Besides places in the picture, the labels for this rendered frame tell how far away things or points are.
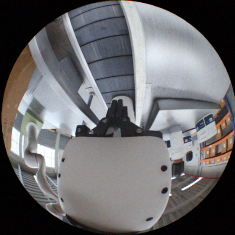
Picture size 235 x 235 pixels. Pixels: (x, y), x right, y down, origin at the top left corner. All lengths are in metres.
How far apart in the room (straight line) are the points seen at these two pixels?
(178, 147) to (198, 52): 0.42
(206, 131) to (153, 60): 0.49
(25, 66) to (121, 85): 0.23
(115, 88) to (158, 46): 0.14
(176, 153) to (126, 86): 0.39
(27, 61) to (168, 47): 0.30
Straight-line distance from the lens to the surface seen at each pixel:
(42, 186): 0.57
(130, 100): 0.17
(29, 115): 0.86
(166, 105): 0.28
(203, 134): 0.57
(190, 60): 0.26
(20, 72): 0.20
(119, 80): 0.15
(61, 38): 0.22
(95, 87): 0.17
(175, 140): 0.44
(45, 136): 5.87
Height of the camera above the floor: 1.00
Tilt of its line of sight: 28 degrees down
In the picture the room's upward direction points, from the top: 179 degrees counter-clockwise
